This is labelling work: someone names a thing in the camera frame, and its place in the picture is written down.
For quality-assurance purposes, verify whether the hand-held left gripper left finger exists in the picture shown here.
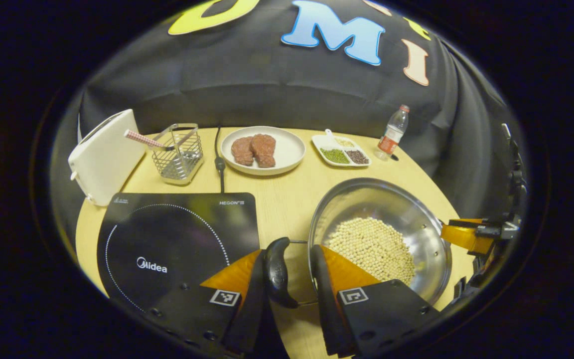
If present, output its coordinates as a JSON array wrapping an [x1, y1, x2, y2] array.
[[146, 249, 268, 357]]

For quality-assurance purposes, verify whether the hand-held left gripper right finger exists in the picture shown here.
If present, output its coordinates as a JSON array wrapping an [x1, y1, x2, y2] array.
[[310, 245, 441, 358]]

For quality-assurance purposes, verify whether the steel pot with black handles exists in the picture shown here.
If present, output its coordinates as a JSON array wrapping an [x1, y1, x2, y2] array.
[[263, 178, 453, 309]]

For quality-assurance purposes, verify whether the black induction cooktop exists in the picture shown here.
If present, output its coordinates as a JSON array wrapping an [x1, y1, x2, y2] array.
[[97, 192, 261, 313]]

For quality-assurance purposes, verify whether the pile of soybeans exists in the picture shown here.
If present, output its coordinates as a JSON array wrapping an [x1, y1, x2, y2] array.
[[327, 217, 416, 286]]

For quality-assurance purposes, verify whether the clear water bottle red label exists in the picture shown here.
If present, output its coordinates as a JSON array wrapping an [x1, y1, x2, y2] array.
[[374, 104, 410, 161]]

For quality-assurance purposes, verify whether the white divided dish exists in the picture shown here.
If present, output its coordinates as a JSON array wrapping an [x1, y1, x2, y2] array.
[[311, 129, 371, 168]]

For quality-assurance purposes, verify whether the brown meat patty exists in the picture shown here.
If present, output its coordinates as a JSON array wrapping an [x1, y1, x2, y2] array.
[[231, 136, 254, 167], [251, 134, 277, 168]]

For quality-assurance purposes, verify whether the round white plate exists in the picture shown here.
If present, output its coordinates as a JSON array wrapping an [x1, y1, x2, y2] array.
[[220, 126, 306, 176]]

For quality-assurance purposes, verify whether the red checked straw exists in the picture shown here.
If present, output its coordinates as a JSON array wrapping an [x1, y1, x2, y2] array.
[[124, 130, 168, 151]]

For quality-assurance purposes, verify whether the white toaster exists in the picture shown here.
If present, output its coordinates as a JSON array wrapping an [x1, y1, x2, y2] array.
[[68, 109, 146, 206]]

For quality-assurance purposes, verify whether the black power cable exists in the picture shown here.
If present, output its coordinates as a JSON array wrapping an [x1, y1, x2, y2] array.
[[214, 126, 227, 194]]

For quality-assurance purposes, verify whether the wire mesh basket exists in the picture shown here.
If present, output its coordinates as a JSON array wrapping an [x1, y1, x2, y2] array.
[[151, 123, 204, 185]]

